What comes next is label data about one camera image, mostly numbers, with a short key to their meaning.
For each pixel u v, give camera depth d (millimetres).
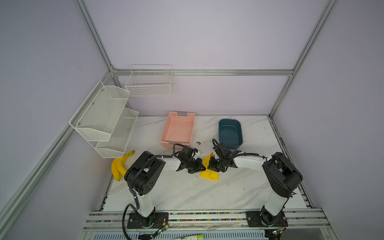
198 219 750
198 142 1049
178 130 1142
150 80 956
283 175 482
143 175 496
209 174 884
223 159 803
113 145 897
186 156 772
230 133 1073
